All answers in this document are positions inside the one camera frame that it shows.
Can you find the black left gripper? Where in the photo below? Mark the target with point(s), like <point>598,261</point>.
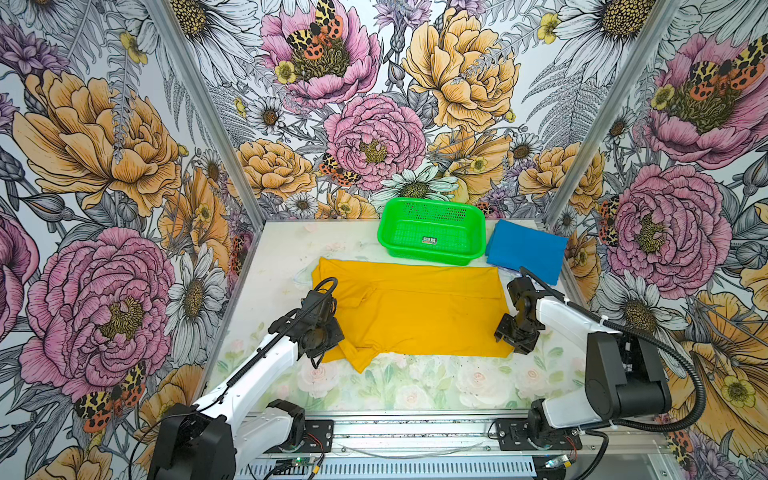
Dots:
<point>336,337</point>

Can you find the yellow t shirt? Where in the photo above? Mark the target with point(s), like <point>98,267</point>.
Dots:
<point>414,310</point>

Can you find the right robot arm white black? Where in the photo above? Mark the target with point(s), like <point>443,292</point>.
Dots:
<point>624,377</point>

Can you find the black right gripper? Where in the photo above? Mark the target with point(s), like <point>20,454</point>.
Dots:
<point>521,348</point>

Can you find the aluminium frame post right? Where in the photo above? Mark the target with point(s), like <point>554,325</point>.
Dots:
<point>645,47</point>

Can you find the aluminium front rail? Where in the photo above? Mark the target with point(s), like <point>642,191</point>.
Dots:
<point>450,445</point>

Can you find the green plastic basket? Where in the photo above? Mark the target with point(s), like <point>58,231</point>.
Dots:
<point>431,230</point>

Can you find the folded blue t shirt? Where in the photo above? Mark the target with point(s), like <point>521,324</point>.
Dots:
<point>514,247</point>

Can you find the aluminium frame post left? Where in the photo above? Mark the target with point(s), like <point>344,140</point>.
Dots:
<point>186,66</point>

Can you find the aluminium frame post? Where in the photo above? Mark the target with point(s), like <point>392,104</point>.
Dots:
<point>645,47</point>
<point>186,66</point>

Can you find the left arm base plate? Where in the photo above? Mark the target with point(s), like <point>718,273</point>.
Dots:
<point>317,437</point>

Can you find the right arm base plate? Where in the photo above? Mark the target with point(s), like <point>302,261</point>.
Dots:
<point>515,434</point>

